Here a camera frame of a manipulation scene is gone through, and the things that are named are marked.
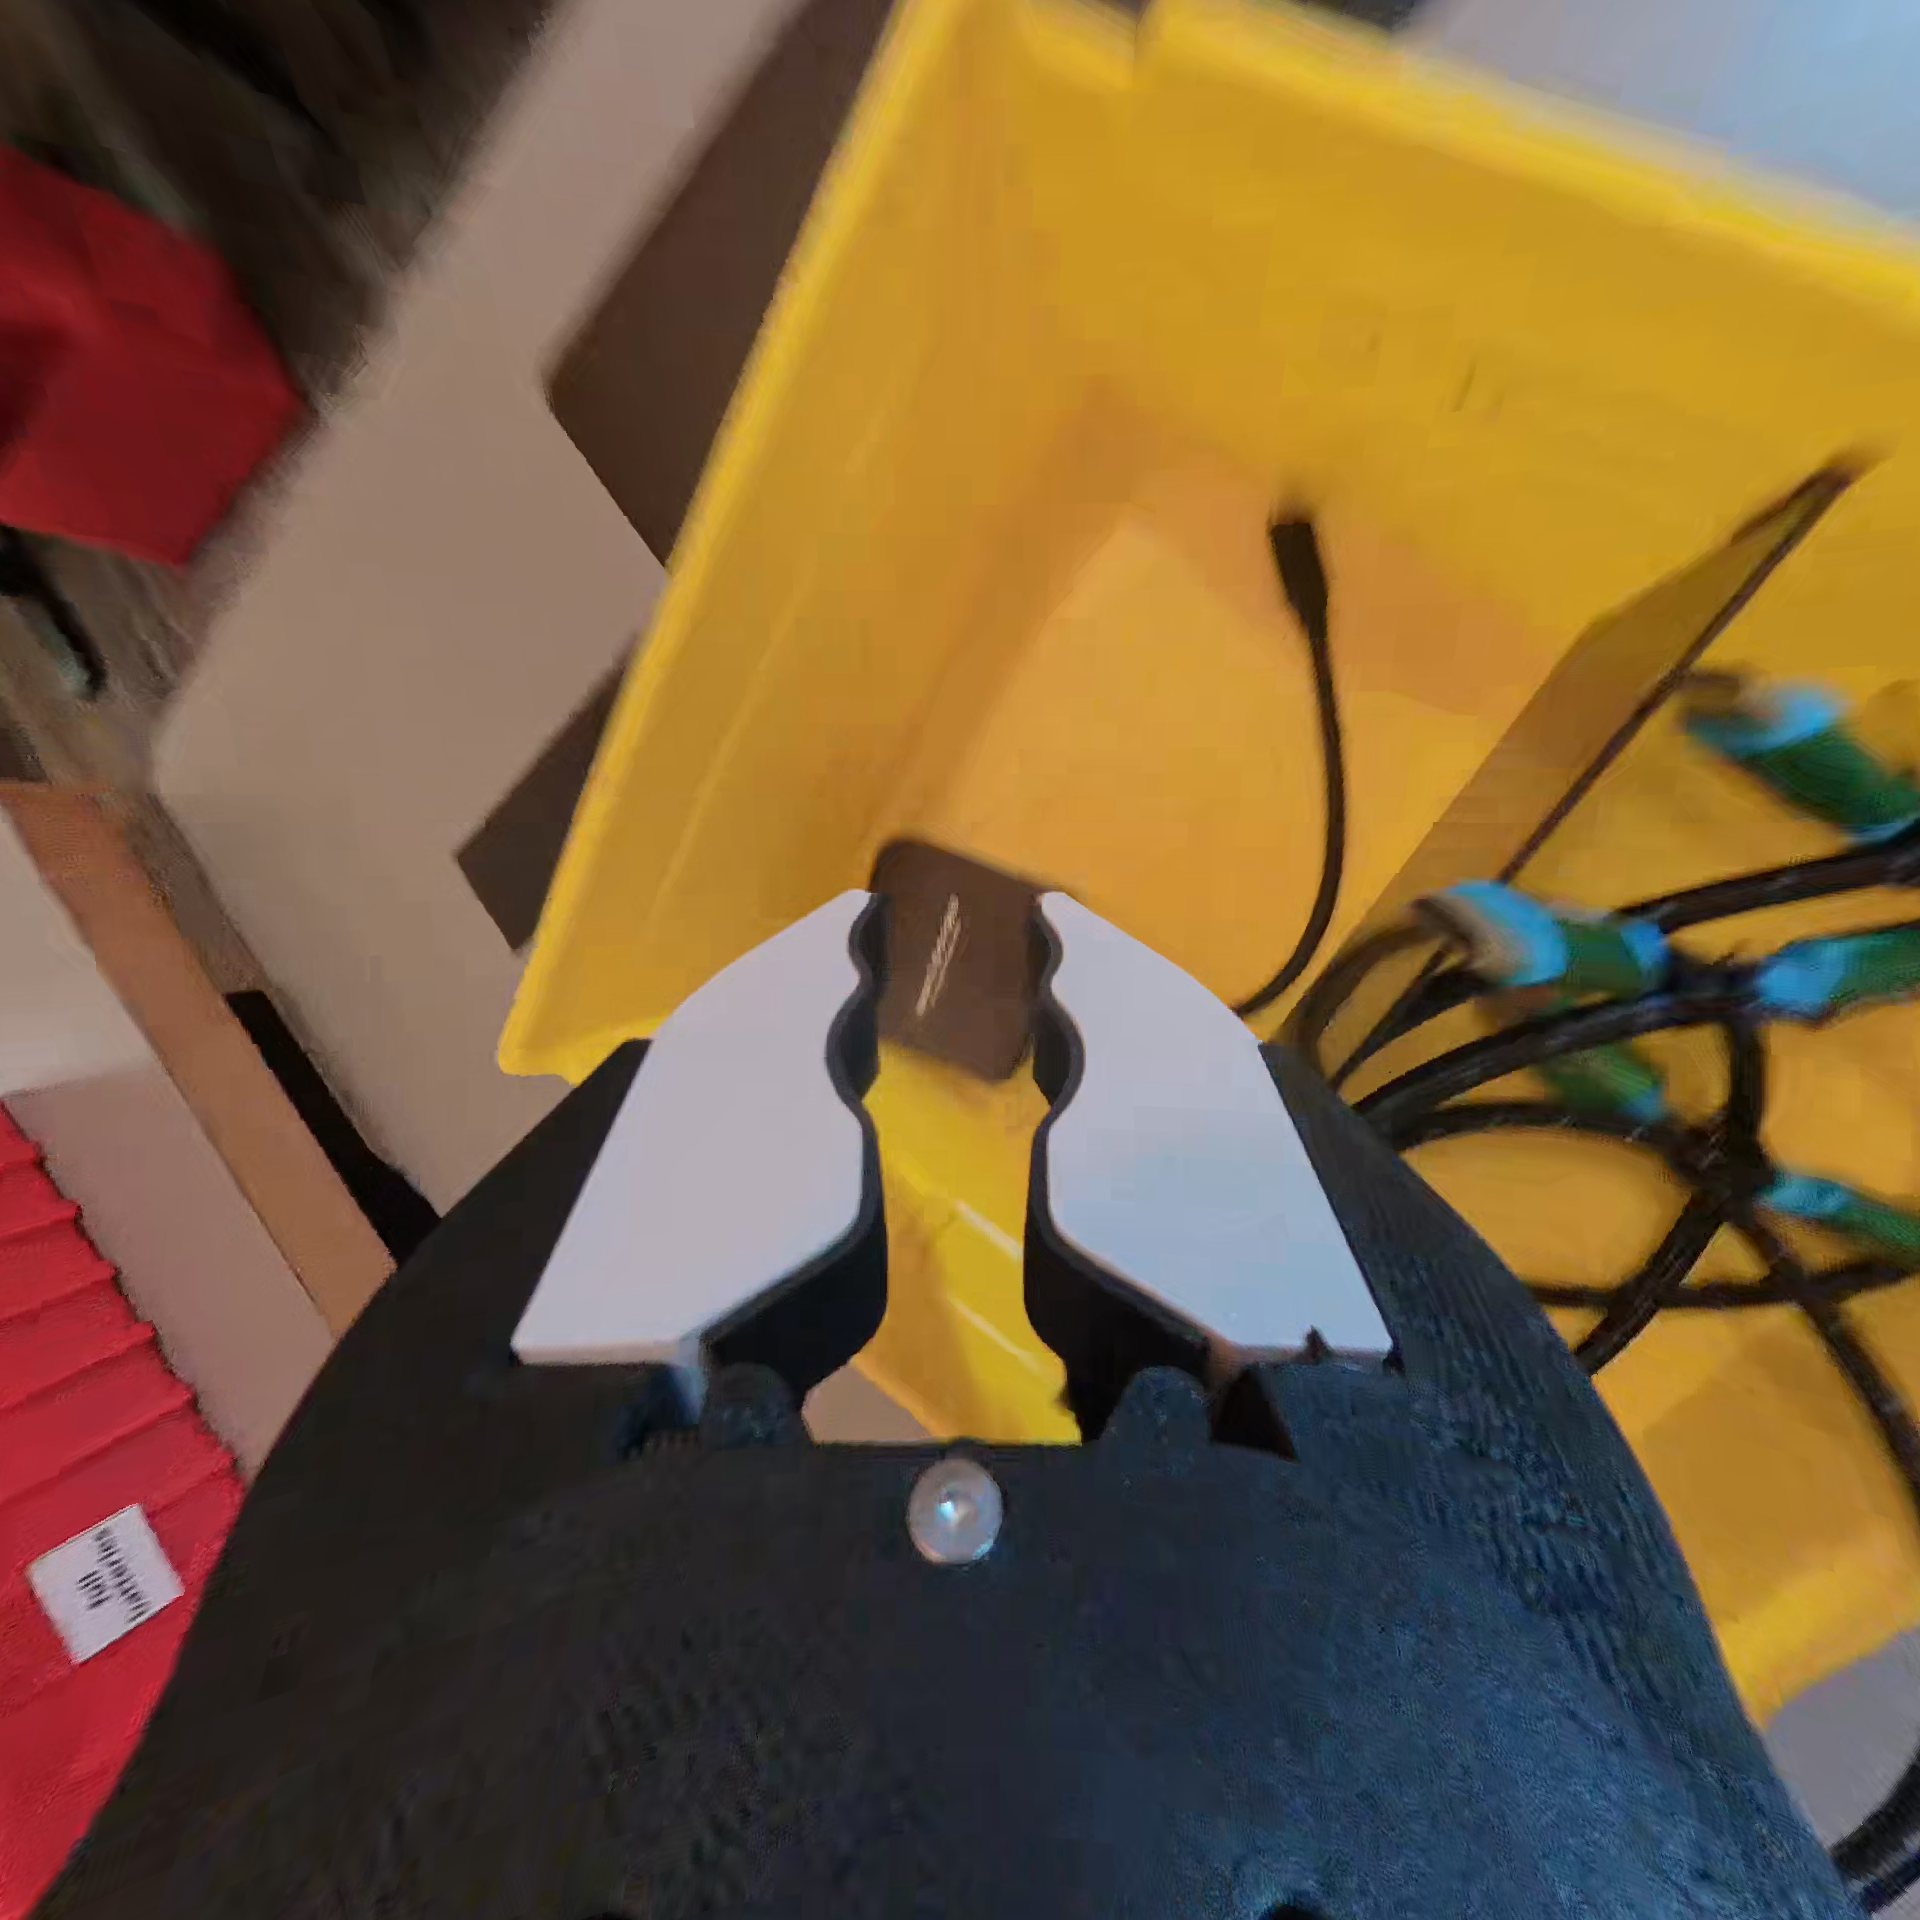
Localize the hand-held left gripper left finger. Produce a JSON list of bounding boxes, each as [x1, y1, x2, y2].
[[510, 887, 890, 1421]]

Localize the black bin divider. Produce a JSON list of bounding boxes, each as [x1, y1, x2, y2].
[[1376, 455, 1877, 963]]

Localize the yellow plastic bin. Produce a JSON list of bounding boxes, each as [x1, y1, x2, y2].
[[496, 0, 1920, 1728]]

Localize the red plastic bin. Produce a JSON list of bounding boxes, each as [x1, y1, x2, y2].
[[0, 143, 306, 570]]

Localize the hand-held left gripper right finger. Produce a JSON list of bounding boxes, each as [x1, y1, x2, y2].
[[1024, 891, 1396, 1442]]

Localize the red ribbed bin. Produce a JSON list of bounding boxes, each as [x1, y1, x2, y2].
[[0, 1103, 250, 1901]]

